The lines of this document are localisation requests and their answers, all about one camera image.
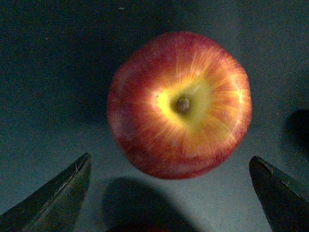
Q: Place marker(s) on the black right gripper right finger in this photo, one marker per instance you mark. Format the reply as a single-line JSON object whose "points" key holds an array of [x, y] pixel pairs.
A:
{"points": [[284, 200]]}

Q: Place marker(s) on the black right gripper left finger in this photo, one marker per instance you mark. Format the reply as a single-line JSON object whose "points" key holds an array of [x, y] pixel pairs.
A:
{"points": [[55, 206]]}

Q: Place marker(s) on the red yellow apple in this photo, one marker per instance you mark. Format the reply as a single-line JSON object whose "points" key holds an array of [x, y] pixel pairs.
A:
{"points": [[179, 106]]}

